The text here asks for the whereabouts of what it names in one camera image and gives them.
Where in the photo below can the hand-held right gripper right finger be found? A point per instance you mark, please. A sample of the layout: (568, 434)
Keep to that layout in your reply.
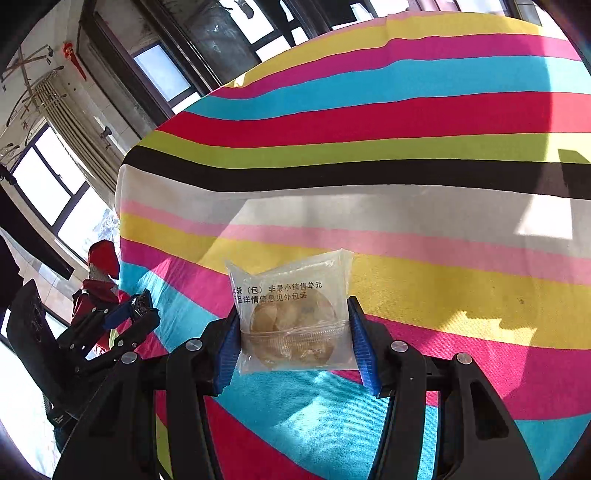
(364, 355)

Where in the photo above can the red hanging ornament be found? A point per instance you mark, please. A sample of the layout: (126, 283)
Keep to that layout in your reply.
(74, 57)

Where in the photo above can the dark framed window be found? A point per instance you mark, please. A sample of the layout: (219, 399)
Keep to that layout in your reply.
(55, 184)

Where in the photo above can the metal ceiling drying rack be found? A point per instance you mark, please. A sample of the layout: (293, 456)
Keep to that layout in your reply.
(44, 85)

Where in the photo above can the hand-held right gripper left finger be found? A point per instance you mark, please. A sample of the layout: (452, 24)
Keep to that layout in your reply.
(228, 355)

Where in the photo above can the clear round pastry packet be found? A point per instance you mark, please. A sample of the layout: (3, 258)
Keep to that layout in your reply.
(293, 323)

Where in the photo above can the beige curtain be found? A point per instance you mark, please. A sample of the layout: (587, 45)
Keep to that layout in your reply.
(78, 129)

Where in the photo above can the striped colourful cloth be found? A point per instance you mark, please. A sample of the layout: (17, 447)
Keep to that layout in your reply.
(369, 184)

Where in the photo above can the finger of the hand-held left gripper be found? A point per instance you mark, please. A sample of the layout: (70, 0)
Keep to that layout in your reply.
(117, 316)
(134, 334)

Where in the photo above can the black snack packet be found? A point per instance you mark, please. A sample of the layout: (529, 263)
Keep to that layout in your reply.
(142, 304)

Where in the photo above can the red jacket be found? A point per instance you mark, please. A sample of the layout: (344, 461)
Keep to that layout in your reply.
(104, 256)

